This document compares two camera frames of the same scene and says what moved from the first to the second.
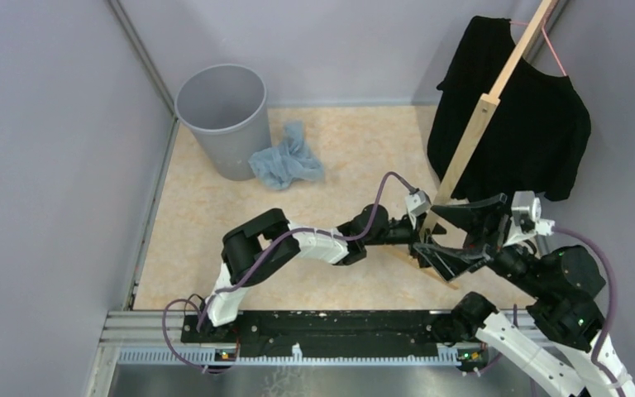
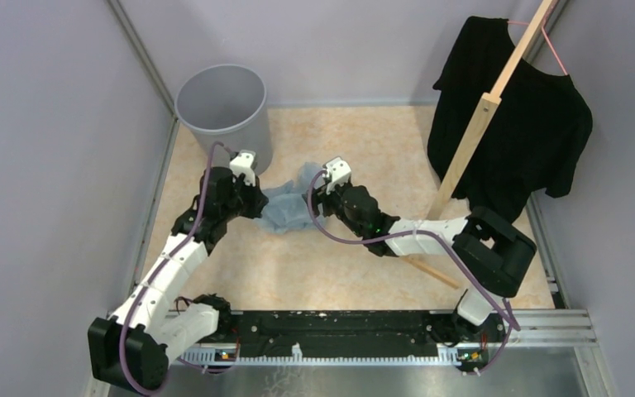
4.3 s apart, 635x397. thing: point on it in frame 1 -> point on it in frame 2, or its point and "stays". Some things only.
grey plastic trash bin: [224, 107] stays
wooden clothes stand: [488, 107] stays
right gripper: [451, 260] -> [317, 196]
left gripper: [412, 231] -> [258, 198]
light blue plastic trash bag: [279, 165] -> [286, 209]
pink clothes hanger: [517, 22] stays
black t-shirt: [538, 134] stays
